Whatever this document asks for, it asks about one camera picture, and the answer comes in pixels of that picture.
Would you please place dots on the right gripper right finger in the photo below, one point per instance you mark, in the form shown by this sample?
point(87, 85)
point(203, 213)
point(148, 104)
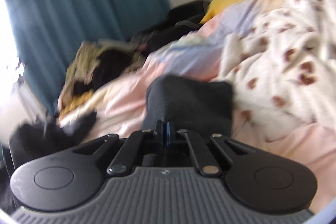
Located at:
point(186, 148)

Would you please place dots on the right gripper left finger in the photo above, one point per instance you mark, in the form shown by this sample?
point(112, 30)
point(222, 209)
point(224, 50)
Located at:
point(145, 148)

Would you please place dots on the black trousers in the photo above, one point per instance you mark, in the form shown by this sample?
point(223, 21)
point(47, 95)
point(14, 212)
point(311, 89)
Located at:
point(205, 108)

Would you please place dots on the black clothes pile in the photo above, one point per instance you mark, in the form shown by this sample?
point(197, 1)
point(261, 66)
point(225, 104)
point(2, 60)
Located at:
point(111, 65)

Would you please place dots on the pastel pink bed sheet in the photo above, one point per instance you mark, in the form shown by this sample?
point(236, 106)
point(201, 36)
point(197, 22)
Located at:
point(121, 108)

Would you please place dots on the white fleece patterned blanket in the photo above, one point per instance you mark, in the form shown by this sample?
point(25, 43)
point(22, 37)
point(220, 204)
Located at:
point(283, 71)

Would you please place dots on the black armchair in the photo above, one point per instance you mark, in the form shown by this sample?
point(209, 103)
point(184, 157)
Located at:
point(179, 22)

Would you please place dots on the teal curtain right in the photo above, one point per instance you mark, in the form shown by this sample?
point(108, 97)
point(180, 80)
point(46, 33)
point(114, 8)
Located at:
point(48, 33)

